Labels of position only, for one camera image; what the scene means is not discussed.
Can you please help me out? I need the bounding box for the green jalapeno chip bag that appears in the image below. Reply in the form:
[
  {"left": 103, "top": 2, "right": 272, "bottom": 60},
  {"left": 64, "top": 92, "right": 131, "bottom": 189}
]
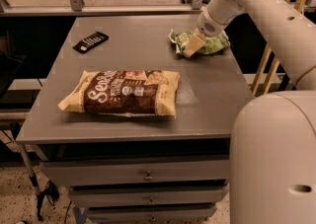
[{"left": 169, "top": 31, "right": 230, "bottom": 55}]

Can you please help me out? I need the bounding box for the middle grey drawer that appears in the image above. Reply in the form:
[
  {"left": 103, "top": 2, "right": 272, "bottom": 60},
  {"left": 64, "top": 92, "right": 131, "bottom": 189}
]
[{"left": 69, "top": 186, "right": 228, "bottom": 208}]

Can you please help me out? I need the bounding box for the top grey drawer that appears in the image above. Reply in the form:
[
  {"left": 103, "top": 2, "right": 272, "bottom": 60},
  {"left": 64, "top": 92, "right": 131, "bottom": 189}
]
[{"left": 39, "top": 156, "right": 229, "bottom": 187}]

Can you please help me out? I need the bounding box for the bottom grey drawer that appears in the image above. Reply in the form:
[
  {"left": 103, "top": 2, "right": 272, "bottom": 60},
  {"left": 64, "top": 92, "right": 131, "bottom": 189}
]
[{"left": 86, "top": 205, "right": 216, "bottom": 223}]

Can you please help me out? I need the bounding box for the brown yellow chip bag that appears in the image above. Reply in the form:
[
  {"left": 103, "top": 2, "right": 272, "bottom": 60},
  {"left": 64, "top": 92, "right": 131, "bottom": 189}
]
[{"left": 58, "top": 70, "right": 180, "bottom": 116}]

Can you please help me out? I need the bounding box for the metal tripod leg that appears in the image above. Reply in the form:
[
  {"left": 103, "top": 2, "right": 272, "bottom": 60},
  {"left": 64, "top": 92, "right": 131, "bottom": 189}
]
[{"left": 19, "top": 145, "right": 60, "bottom": 221}]

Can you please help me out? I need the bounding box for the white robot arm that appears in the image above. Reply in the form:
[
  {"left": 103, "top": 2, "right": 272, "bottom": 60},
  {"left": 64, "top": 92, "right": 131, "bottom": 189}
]
[{"left": 185, "top": 0, "right": 316, "bottom": 224}]

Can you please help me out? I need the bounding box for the black snack bar packet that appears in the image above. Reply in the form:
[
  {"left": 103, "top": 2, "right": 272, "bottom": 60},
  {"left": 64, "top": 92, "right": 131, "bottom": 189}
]
[{"left": 73, "top": 32, "right": 109, "bottom": 54}]

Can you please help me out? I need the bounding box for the yellow wooden frame stand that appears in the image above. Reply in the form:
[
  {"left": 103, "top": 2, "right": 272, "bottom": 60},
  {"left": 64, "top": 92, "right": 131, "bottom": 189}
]
[{"left": 251, "top": 0, "right": 307, "bottom": 96}]

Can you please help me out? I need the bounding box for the grey drawer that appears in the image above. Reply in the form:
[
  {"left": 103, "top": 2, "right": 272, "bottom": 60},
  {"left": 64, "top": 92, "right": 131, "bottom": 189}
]
[
  {"left": 39, "top": 156, "right": 229, "bottom": 187},
  {"left": 69, "top": 186, "right": 228, "bottom": 208},
  {"left": 86, "top": 205, "right": 216, "bottom": 223}
]

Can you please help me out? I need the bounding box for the grey drawer cabinet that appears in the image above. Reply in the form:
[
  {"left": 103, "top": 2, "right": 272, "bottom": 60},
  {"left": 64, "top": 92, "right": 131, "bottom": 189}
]
[{"left": 18, "top": 15, "right": 252, "bottom": 223}]

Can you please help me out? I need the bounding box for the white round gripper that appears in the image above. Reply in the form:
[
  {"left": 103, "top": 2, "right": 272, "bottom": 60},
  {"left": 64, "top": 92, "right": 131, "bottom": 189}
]
[{"left": 183, "top": 7, "right": 227, "bottom": 58}]

